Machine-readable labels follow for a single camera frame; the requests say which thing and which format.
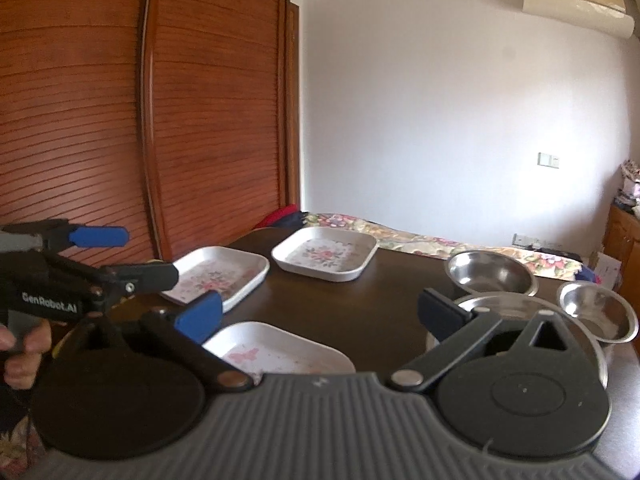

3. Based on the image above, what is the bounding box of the white floral square plate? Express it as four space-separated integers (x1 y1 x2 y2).
159 246 271 315
202 321 357 385
271 226 379 283

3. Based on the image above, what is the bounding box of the brown wooden cabinet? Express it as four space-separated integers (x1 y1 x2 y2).
602 203 640 292

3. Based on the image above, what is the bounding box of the large steel bowl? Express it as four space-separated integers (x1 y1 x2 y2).
425 291 610 392

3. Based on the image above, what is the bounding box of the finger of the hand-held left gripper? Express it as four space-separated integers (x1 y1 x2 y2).
92 261 181 307
40 219 131 251

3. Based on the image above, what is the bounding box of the red cloth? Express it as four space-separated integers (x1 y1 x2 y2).
257 204 301 229

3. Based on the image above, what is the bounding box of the pile of clutter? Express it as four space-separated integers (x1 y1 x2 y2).
614 159 640 217

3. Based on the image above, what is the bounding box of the floral bedspread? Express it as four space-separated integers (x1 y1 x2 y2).
302 212 586 282

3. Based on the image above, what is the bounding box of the person's left hand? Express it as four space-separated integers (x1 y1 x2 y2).
0 319 54 392

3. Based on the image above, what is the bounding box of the small steel bowl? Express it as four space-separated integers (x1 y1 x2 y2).
556 281 639 344

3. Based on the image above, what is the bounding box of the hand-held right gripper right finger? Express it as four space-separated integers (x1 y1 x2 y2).
389 287 576 393

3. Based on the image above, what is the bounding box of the blue blanket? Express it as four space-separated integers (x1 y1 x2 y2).
574 259 609 287

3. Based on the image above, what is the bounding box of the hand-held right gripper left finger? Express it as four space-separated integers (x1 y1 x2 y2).
64 291 257 393

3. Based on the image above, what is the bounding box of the brown wooden wardrobe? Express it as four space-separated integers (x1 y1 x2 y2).
0 0 304 283

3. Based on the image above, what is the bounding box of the medium steel bowl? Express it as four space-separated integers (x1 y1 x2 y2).
446 250 540 297

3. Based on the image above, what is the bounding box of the white cardboard box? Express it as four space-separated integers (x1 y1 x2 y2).
590 251 622 287

